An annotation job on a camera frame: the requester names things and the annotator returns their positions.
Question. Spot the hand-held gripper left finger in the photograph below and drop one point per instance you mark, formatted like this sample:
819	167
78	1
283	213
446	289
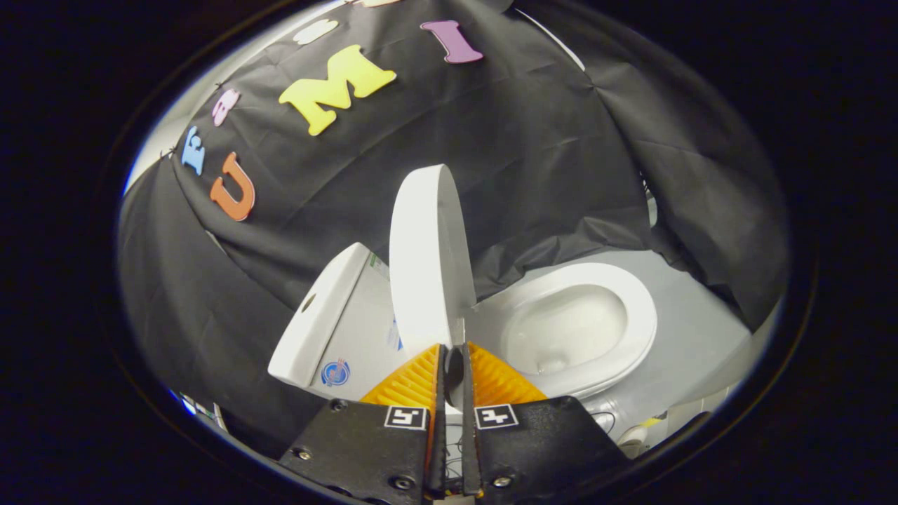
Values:
440	421

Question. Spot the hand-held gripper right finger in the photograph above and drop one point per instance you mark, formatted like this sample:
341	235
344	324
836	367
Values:
468	421

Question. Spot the white toilet bowl with seat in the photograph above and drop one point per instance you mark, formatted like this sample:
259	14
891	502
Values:
631	315

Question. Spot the small white round object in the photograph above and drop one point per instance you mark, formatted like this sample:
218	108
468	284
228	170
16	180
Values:
635	438

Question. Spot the black backdrop cloth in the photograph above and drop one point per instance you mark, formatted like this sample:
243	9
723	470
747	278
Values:
526	140

